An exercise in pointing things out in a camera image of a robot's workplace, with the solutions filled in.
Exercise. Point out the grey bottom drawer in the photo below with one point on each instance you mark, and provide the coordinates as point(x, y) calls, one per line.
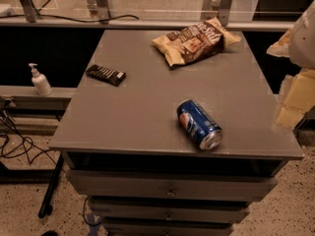
point(164, 228)

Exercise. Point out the brown and yellow chip bag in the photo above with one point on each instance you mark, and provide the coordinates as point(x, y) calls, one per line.
point(195, 43)

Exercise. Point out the grey top drawer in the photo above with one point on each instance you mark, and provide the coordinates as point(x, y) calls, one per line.
point(171, 186)

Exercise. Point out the grey middle drawer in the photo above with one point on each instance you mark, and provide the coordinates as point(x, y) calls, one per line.
point(170, 210)

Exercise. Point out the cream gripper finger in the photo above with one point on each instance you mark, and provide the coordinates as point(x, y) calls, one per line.
point(295, 99)
point(281, 47)

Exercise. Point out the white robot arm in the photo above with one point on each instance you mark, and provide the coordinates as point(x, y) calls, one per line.
point(302, 42)

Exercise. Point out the metal railing post middle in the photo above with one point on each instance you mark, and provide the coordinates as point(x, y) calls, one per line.
point(102, 11)

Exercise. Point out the metal railing post right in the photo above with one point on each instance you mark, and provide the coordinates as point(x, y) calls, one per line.
point(224, 11)

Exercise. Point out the metal railing post left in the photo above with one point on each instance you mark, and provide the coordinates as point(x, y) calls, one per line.
point(29, 10)

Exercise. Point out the blue pepsi can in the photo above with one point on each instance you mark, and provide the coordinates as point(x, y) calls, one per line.
point(199, 125)

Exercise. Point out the black snack bar packet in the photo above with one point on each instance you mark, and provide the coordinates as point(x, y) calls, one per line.
point(106, 75)

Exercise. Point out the metal railing post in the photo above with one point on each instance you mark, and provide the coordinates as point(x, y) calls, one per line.
point(29, 10)
point(102, 11)
point(224, 11)

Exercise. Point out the white pump bottle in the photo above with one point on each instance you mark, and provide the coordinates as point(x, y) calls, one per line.
point(40, 82)

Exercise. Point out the black metal stand leg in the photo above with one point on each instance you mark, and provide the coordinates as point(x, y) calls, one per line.
point(46, 207)

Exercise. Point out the grey drawer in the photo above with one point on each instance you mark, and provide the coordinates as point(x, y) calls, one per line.
point(170, 210)
point(164, 228)
point(171, 186)

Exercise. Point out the grey drawer cabinet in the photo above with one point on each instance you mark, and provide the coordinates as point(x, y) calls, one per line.
point(134, 127)

